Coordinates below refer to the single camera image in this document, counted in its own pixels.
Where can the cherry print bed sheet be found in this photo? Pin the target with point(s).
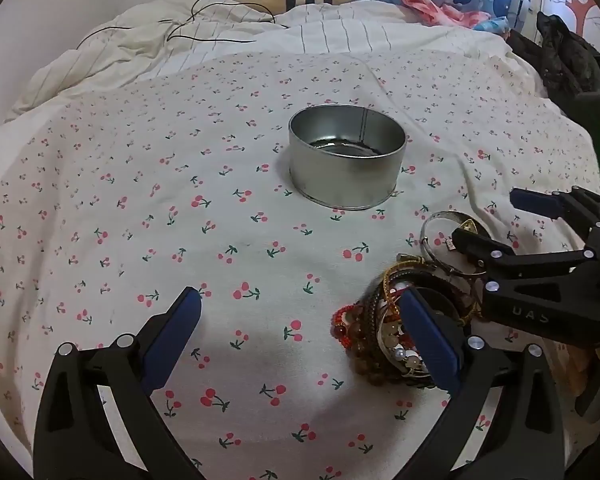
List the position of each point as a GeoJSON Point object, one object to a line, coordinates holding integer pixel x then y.
{"type": "Point", "coordinates": [130, 210]}

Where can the pink cloth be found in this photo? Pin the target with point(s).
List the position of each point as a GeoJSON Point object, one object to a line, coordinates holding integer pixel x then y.
{"type": "Point", "coordinates": [422, 2]}

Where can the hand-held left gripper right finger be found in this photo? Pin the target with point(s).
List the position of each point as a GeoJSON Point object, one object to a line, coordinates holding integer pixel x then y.
{"type": "Point", "coordinates": [426, 335]}

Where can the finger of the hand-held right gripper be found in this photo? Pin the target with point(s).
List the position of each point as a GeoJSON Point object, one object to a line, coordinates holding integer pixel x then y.
{"type": "Point", "coordinates": [532, 202]}
{"type": "Point", "coordinates": [472, 247]}

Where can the silver bangle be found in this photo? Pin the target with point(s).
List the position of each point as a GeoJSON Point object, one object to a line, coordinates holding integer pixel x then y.
{"type": "Point", "coordinates": [424, 232]}

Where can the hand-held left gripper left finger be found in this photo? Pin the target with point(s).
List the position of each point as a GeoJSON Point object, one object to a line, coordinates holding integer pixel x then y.
{"type": "Point", "coordinates": [176, 329]}

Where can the dark clothing heap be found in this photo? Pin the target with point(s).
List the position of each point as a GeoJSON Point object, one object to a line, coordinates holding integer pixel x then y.
{"type": "Point", "coordinates": [565, 60]}

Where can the light blue patterned cloth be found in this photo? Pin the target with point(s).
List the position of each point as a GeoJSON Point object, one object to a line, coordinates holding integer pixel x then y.
{"type": "Point", "coordinates": [495, 24]}

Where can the white striped duvet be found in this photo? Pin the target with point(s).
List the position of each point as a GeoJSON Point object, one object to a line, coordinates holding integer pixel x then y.
{"type": "Point", "coordinates": [130, 45]}

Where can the round silver metal tin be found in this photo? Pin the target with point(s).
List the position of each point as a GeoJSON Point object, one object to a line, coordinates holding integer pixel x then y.
{"type": "Point", "coordinates": [345, 180]}

